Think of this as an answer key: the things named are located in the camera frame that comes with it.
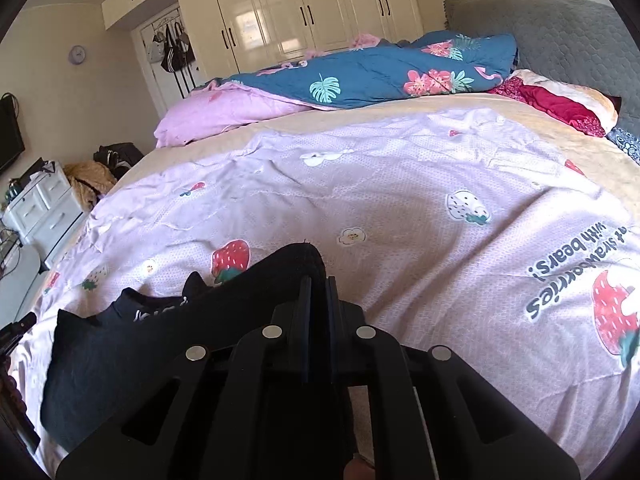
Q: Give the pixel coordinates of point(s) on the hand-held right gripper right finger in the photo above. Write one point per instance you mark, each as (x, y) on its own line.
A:
(331, 325)

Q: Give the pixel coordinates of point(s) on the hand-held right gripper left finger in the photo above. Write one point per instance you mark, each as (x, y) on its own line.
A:
(306, 325)

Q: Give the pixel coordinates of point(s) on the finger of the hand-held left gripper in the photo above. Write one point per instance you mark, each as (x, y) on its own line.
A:
(17, 330)

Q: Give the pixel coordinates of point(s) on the black sweater with orange patches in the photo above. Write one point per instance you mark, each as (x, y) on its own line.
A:
(125, 360)

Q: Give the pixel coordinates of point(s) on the person's left hand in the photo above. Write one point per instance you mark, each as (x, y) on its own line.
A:
(10, 387)

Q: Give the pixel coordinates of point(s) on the person's right hand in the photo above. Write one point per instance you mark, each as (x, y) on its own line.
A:
(359, 471)

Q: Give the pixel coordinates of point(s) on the white rounded table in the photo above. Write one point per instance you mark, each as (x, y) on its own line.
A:
(20, 285)

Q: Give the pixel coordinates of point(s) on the white drawer cabinet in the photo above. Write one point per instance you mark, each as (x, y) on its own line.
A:
(45, 215)

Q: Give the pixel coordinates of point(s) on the pink strawberry print blanket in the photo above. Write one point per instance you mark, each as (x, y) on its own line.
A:
(400, 185)

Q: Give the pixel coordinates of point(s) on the tan cloth pile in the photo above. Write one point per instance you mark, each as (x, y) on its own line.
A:
(90, 182)

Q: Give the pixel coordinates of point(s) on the black flat television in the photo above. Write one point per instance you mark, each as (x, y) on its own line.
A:
(9, 135)

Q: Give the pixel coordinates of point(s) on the black bag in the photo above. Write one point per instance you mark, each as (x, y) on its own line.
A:
(120, 157)

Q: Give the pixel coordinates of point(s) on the blue floral quilt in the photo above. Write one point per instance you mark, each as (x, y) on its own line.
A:
(360, 80)

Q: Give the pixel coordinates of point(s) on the white door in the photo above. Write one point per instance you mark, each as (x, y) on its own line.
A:
(150, 85)

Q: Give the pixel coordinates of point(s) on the hanging bags on door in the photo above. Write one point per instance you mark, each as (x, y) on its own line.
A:
(172, 52)

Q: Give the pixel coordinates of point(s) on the red patterned cloth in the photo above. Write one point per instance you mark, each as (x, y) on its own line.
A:
(550, 105)

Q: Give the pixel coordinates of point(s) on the cream glossy wardrobe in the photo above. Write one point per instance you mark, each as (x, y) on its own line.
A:
(300, 10)

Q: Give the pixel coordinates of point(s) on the cream pillow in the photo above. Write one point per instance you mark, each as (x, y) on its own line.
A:
(585, 92)

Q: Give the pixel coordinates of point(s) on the blue patterned pillow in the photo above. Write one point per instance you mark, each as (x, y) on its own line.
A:
(625, 145)

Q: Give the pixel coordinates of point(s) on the grey quilted headboard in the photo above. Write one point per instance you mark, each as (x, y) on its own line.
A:
(560, 40)

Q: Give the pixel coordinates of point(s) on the round wall clock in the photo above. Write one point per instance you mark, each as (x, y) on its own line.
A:
(77, 54)

